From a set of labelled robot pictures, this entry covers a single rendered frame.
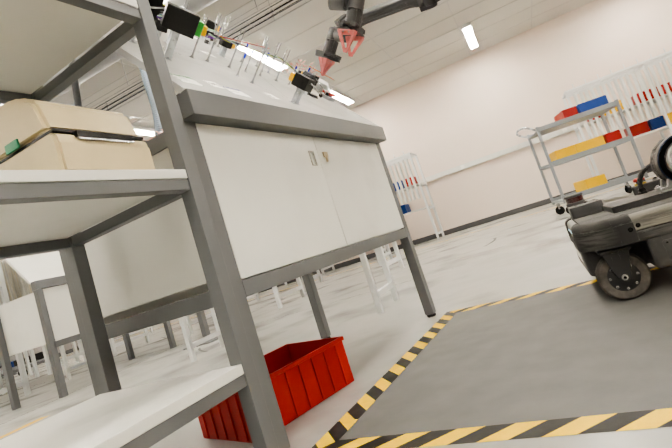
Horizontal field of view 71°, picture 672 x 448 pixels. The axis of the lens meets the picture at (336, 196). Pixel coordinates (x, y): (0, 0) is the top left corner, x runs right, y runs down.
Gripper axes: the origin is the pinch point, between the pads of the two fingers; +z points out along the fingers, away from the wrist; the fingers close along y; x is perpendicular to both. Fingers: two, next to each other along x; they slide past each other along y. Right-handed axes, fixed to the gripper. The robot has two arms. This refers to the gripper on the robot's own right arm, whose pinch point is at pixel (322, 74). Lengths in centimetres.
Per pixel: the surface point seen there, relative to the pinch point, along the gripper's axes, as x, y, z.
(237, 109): -80, 36, 19
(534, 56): 803, -121, -181
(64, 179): -130, 52, 34
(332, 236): -43, 54, 51
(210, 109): -90, 37, 20
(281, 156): -59, 38, 30
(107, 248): -96, 19, 64
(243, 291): -90, 62, 57
